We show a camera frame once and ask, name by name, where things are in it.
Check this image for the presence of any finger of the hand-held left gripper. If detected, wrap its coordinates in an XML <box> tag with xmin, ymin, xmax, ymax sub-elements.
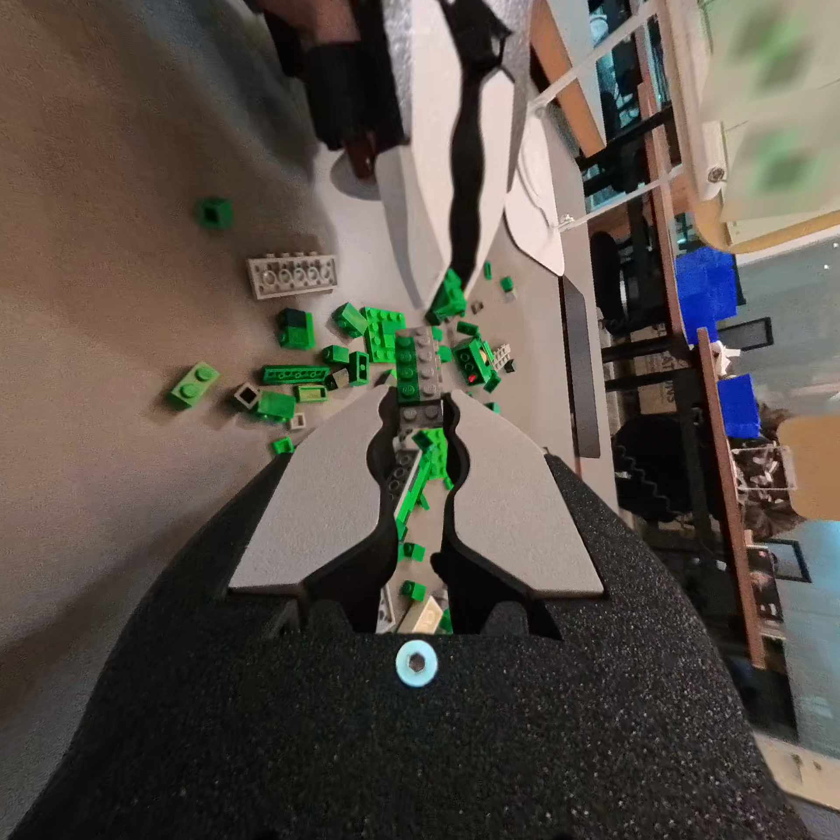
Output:
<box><xmin>374</xmin><ymin>0</ymin><xmax>466</xmax><ymax>312</ymax></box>
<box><xmin>449</xmin><ymin>64</ymin><xmax>518</xmax><ymax>291</ymax></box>

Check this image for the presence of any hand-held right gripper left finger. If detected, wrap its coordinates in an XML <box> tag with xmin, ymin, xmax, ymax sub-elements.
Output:
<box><xmin>227</xmin><ymin>385</ymin><xmax>403</xmax><ymax>634</ymax></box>

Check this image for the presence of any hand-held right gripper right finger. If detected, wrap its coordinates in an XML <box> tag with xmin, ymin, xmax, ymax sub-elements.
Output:
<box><xmin>430</xmin><ymin>390</ymin><xmax>606</xmax><ymax>634</ymax></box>

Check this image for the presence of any bright green small brick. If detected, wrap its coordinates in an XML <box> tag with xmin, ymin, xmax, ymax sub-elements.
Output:
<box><xmin>425</xmin><ymin>268</ymin><xmax>468</xmax><ymax>324</ymax></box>

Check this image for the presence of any green and grey brick assembly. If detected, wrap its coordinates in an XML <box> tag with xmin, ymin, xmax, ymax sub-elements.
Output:
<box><xmin>394</xmin><ymin>326</ymin><xmax>447</xmax><ymax>427</ymax></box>

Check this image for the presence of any grey desk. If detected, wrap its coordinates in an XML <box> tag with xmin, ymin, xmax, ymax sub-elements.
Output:
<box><xmin>0</xmin><ymin>0</ymin><xmax>624</xmax><ymax>840</ymax></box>

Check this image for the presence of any person's left hand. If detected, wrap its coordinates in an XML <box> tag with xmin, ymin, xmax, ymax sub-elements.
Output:
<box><xmin>262</xmin><ymin>0</ymin><xmax>408</xmax><ymax>181</ymax></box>

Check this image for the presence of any white book stand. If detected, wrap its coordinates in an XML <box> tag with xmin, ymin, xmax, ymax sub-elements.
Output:
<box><xmin>504</xmin><ymin>0</ymin><xmax>840</xmax><ymax>277</ymax></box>

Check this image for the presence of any wood-edged table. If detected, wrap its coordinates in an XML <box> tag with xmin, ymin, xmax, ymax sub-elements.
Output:
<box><xmin>528</xmin><ymin>0</ymin><xmax>608</xmax><ymax>158</ymax></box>

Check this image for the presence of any black ridged object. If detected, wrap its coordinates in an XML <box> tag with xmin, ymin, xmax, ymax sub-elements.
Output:
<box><xmin>610</xmin><ymin>416</ymin><xmax>706</xmax><ymax>526</ymax></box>

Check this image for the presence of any black office chair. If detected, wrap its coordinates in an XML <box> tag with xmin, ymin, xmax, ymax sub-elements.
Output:
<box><xmin>587</xmin><ymin>230</ymin><xmax>631</xmax><ymax>329</ymax></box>

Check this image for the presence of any black flat pad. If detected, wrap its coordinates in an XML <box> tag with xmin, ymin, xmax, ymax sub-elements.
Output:
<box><xmin>559</xmin><ymin>274</ymin><xmax>602</xmax><ymax>460</ymax></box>

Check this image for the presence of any small green brick build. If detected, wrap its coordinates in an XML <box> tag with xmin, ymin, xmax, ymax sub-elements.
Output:
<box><xmin>453</xmin><ymin>335</ymin><xmax>503</xmax><ymax>393</ymax></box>

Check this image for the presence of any grey holed brick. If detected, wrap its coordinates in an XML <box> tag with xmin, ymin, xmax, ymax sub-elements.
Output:
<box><xmin>246</xmin><ymin>252</ymin><xmax>340</xmax><ymax>301</ymax></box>

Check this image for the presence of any cardboard box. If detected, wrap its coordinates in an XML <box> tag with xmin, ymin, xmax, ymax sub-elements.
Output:
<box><xmin>630</xmin><ymin>328</ymin><xmax>697</xmax><ymax>417</ymax></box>

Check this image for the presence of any pile of loose green bricks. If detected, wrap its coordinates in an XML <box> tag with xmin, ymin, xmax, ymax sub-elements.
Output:
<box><xmin>164</xmin><ymin>196</ymin><xmax>519</xmax><ymax>636</ymax></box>

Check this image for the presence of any bright green square plate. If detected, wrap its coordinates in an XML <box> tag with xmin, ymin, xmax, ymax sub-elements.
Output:
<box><xmin>363</xmin><ymin>306</ymin><xmax>408</xmax><ymax>364</ymax></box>

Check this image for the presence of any brown-edged background table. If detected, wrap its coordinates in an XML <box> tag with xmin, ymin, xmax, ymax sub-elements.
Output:
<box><xmin>696</xmin><ymin>249</ymin><xmax>840</xmax><ymax>670</ymax></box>

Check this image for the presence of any blue bin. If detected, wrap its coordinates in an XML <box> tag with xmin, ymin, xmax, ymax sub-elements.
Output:
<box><xmin>717</xmin><ymin>374</ymin><xmax>762</xmax><ymax>437</ymax></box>
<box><xmin>675</xmin><ymin>246</ymin><xmax>739</xmax><ymax>345</ymax></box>

